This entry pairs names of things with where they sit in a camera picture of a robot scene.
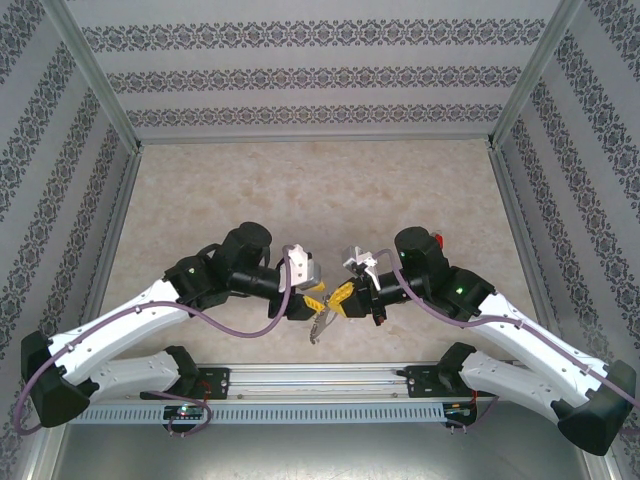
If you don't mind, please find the silver keys bunch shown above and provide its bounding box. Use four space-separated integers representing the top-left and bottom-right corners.
305 317 331 347

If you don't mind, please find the small circuit board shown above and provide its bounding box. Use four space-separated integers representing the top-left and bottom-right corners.
443 401 479 419
163 404 207 422

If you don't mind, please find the long aluminium mounting rail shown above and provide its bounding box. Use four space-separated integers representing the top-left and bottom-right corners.
52 362 589 401

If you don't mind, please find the slotted grey cable duct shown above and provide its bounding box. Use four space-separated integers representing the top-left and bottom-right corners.
69 402 447 426

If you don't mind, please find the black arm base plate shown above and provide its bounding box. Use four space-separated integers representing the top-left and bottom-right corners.
195 366 232 401
403 364 496 400

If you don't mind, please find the aluminium frame side rail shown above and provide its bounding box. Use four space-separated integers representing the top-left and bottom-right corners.
487 144 571 364
69 147 146 366

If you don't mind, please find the aluminium frame bottom rail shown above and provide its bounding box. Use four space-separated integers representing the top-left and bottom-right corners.
137 133 496 146

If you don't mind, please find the aluminium frame corner post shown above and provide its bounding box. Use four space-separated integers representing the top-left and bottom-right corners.
487 0 584 151
38 0 146 154

